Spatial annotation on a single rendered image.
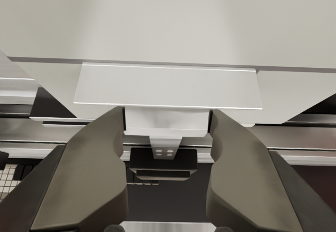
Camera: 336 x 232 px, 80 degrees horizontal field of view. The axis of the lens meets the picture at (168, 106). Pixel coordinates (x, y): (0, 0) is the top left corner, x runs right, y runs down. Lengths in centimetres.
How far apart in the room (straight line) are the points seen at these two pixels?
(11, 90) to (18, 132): 27
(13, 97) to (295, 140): 49
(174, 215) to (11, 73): 58
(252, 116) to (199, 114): 4
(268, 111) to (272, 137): 32
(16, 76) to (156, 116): 13
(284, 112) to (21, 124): 48
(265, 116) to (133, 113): 11
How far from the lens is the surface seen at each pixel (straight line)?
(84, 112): 17
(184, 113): 15
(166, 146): 26
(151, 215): 69
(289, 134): 51
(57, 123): 23
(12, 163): 69
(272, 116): 18
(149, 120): 17
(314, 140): 54
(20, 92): 26
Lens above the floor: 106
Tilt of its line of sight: 23 degrees down
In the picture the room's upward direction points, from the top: 179 degrees counter-clockwise
